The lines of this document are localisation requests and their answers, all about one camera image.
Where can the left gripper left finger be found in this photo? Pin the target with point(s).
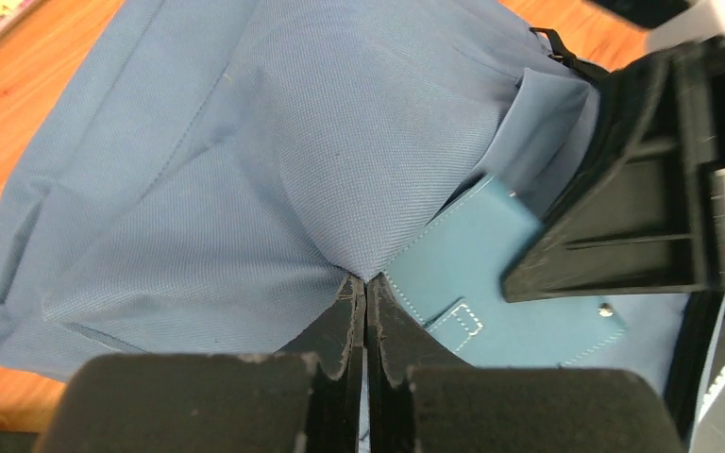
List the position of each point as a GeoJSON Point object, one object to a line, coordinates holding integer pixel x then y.
{"type": "Point", "coordinates": [303, 398]}

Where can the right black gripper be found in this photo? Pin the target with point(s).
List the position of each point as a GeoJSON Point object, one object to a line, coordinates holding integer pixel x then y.
{"type": "Point", "coordinates": [645, 212]}

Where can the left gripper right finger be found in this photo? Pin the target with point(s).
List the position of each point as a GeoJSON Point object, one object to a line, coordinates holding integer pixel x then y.
{"type": "Point", "coordinates": [425, 399]}

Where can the small teal wallet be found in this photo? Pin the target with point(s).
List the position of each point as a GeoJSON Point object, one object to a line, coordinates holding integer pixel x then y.
{"type": "Point", "coordinates": [448, 278]}

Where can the blue-grey fabric backpack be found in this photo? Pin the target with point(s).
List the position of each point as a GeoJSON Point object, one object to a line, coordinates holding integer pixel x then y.
{"type": "Point", "coordinates": [214, 170]}

